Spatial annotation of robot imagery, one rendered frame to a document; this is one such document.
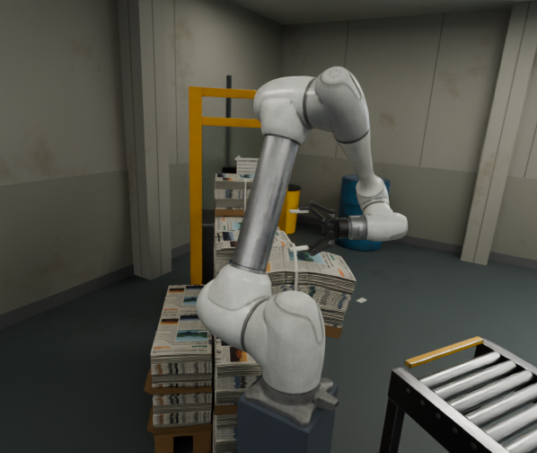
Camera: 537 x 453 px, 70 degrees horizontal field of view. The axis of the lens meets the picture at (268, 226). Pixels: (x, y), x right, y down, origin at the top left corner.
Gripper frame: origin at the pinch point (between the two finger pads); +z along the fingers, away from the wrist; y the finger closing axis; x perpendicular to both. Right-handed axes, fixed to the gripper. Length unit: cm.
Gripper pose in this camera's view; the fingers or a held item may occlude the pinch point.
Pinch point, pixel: (292, 229)
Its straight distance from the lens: 139.9
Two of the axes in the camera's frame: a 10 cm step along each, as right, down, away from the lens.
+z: -10.0, 0.3, 0.0
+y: 0.3, 9.6, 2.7
